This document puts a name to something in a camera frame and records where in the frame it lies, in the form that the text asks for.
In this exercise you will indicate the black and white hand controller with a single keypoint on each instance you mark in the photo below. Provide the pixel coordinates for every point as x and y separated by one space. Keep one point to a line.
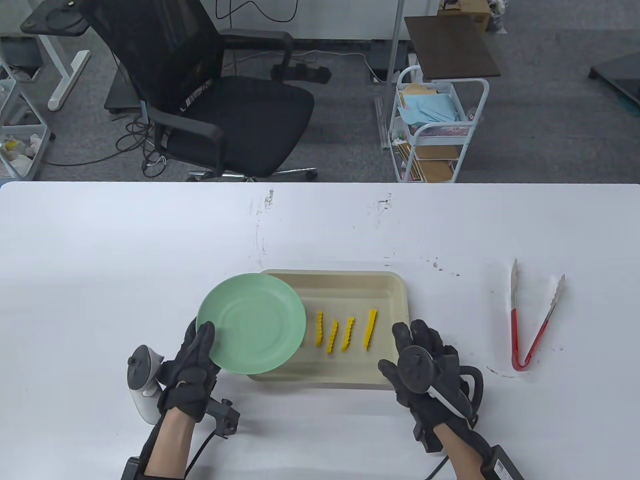
417 370

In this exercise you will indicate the person's right forearm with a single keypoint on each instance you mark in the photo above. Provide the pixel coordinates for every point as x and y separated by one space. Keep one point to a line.
465 455

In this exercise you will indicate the white partition panel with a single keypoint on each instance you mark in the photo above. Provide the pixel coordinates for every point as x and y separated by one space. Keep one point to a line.
340 20

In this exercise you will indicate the beige baking tray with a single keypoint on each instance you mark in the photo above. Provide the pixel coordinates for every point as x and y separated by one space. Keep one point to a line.
350 292

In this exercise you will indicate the brown cardboard sheets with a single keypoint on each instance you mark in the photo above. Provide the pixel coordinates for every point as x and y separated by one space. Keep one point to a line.
435 165

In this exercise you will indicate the black-top white-leg desk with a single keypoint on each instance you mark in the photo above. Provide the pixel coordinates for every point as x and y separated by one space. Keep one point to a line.
55 22

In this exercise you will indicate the metal frame pole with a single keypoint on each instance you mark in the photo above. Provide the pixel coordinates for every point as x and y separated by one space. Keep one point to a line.
395 50

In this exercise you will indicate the black forearm battery pack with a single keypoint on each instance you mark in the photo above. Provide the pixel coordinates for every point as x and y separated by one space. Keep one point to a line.
505 465
131 470

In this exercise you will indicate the yellow crinkle-cut fry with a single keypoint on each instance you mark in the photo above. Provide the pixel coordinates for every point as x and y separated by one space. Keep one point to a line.
320 330
370 330
332 337
347 334

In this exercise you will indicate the black mesh office chair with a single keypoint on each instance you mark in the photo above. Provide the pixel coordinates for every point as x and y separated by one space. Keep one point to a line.
240 115

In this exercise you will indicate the person's left hand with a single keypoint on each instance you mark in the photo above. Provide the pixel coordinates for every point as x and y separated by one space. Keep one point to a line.
187 380

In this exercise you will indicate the black power strip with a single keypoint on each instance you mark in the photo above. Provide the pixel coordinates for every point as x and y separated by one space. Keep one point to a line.
305 72

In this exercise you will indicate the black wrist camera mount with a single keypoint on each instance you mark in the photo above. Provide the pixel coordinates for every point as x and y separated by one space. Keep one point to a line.
427 440
224 417

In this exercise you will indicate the person's left forearm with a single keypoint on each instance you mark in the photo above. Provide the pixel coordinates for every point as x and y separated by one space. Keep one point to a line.
167 450

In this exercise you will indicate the green plate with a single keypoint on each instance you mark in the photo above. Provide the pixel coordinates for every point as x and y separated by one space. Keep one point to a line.
255 325

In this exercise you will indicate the cardboard box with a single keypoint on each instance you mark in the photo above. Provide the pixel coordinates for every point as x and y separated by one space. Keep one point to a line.
472 12

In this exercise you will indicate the brown side table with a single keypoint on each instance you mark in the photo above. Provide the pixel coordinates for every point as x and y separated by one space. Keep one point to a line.
450 47

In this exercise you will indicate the black floor platform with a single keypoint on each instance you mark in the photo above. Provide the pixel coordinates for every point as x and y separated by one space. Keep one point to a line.
617 75

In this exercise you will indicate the white rolling cart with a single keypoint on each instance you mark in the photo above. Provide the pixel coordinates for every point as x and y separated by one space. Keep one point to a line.
480 120

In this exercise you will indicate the person's right hand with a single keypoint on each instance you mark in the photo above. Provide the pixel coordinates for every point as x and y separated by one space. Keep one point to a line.
425 400

